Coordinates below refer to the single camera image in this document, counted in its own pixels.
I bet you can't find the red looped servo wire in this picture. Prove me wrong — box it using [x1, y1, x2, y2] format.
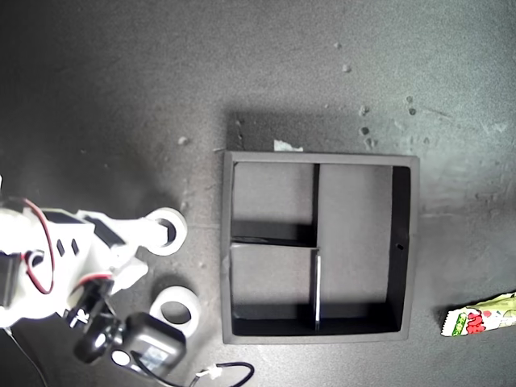
[22, 197, 56, 295]

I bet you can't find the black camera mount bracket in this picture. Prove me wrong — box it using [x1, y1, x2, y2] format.
[64, 277, 124, 364]

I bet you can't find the white tape scrap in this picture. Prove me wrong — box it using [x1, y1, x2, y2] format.
[273, 139, 304, 153]

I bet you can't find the black compartment tray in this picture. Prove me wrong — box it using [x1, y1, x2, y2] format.
[220, 151, 420, 346]

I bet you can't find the red gripper motor wire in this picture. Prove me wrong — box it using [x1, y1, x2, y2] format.
[76, 273, 114, 288]

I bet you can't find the black camera cable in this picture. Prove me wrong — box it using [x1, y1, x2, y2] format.
[132, 354, 256, 387]

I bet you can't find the white tape roll green core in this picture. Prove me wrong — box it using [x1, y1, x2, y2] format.
[139, 206, 189, 256]

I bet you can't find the green cartoon snack bar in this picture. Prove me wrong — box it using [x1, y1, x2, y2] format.
[439, 290, 516, 338]

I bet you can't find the thin black wire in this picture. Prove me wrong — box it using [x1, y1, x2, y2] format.
[4, 327, 50, 387]

